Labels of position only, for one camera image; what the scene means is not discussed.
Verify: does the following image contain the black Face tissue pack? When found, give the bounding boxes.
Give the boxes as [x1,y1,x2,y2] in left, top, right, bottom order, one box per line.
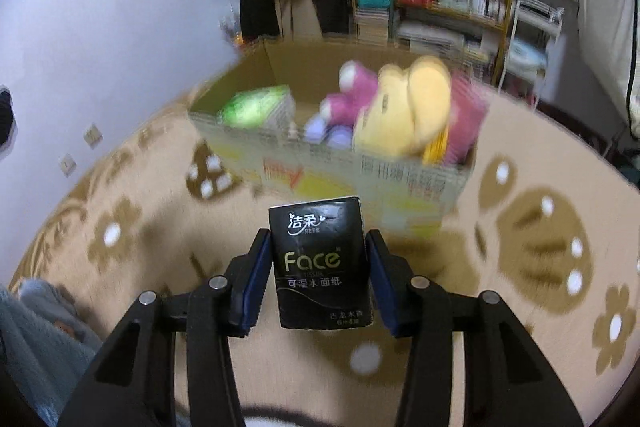
[269,196,372,331]

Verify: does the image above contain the pink plastic bag roll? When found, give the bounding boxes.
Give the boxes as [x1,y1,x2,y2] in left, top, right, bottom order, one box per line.
[442,72,488,166]

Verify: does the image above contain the yellow plush toy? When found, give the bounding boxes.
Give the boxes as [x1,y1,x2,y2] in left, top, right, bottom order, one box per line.
[352,55,452,165]

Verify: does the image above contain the green tissue pack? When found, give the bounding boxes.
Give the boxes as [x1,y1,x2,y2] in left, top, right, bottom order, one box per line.
[217,86,296,131]

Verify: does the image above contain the purple plush toy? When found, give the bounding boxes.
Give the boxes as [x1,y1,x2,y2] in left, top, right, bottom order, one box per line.
[303,114,352,150]

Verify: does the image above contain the pink plush toy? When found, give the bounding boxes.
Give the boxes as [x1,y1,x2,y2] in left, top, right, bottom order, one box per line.
[319,61,378,128]

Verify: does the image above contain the brown cardboard box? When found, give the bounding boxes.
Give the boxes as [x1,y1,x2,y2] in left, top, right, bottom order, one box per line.
[189,39,477,237]

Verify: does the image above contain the stack of books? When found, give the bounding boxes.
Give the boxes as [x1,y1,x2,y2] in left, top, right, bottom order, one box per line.
[354,10,499,68]

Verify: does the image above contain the white rolling cart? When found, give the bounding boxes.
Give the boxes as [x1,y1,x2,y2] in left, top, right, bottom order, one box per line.
[498,0,564,109]

